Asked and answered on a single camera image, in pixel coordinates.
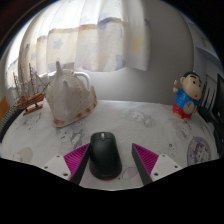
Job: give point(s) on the wooden sailing ship model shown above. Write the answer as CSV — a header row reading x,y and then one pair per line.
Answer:
x,y
30,99

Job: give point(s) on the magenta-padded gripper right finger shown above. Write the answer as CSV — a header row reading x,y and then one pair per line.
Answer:
x,y
163,166

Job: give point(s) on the cartoon boy figure with clock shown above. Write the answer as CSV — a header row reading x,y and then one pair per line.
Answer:
x,y
186,95

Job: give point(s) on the white cartoon-printed tablecloth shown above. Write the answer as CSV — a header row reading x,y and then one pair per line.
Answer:
x,y
143,130

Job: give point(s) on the large white conch shell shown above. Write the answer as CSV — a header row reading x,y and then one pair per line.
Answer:
x,y
70,100

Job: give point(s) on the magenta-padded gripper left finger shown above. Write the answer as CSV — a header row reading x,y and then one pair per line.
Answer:
x,y
60,166

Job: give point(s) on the black computer mouse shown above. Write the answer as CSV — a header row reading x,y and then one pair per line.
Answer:
x,y
105,156

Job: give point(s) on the white wall shelf unit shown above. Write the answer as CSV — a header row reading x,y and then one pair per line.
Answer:
x,y
210,50

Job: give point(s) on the black router with antennas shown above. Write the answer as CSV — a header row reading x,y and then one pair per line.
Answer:
x,y
206,113

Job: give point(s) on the white star-printed curtain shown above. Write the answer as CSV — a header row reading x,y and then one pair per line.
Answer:
x,y
96,36

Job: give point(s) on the round purple printed mouse pad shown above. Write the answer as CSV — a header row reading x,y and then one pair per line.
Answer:
x,y
199,150

